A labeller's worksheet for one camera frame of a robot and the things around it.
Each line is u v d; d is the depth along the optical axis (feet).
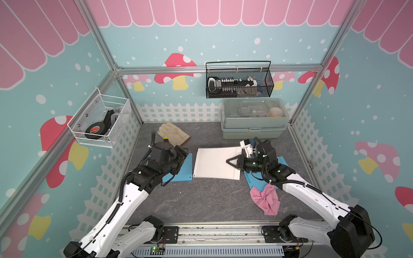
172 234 2.44
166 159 1.83
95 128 2.29
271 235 2.42
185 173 2.72
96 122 2.33
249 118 3.27
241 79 3.00
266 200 2.65
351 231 1.27
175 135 3.69
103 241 1.27
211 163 2.73
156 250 2.39
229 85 2.87
